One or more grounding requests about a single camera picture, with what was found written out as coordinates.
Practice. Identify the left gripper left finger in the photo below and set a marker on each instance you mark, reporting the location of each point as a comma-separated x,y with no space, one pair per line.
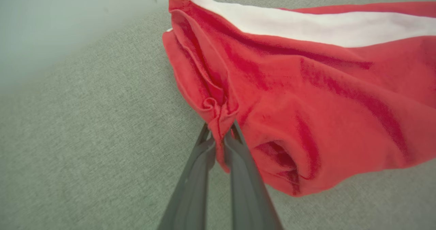
190,196

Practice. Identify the grey fabric sofa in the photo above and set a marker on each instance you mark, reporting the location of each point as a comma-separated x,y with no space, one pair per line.
85,138

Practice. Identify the red basketball jersey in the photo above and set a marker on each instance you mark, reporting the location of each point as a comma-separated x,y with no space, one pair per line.
306,97

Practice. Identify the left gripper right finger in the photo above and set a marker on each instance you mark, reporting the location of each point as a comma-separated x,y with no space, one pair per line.
248,196

